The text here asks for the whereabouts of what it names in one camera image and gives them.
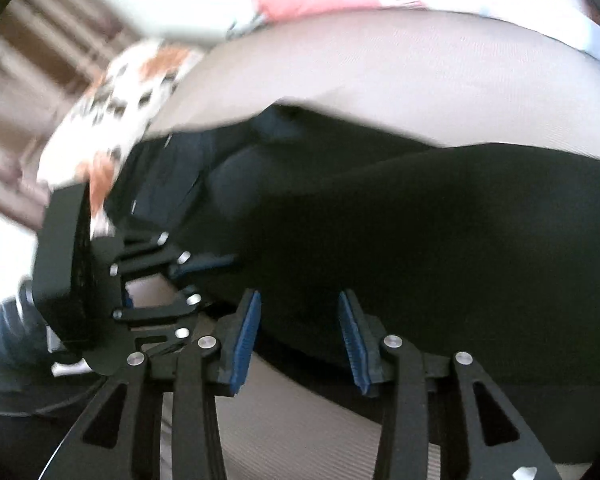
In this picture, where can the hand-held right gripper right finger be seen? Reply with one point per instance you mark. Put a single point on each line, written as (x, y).
(356, 345)

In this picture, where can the black pants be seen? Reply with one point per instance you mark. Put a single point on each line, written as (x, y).
(380, 235)

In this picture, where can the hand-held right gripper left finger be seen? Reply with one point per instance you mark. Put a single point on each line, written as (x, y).
(242, 342)

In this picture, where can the white orange printed cloth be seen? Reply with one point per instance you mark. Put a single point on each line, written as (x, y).
(115, 100)

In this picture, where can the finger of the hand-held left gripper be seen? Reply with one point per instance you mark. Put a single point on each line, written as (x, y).
(180, 307)
(200, 264)

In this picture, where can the grey woven bed mat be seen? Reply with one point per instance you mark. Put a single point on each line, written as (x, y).
(380, 75)

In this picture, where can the brown wooden cabinet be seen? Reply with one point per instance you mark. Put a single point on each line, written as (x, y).
(25, 60)

